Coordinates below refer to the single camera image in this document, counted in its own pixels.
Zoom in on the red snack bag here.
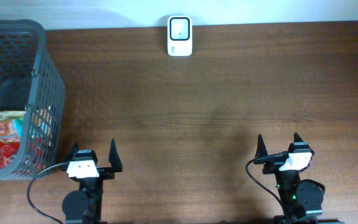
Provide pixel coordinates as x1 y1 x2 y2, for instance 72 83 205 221
0 141 20 170

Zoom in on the yellow wet wipes pack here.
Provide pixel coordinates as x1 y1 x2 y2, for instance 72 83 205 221
0 111 26 142

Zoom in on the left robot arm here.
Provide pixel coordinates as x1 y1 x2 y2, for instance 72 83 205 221
61 139 122 224

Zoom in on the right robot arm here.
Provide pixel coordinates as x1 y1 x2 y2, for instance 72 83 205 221
250 133 340 224

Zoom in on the white barcode scanner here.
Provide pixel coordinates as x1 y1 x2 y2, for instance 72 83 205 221
167 15 193 57

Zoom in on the grey plastic mesh basket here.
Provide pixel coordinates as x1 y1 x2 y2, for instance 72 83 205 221
0 19 65 180

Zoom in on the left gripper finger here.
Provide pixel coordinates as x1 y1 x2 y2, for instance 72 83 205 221
108 138 122 172
63 142 79 162

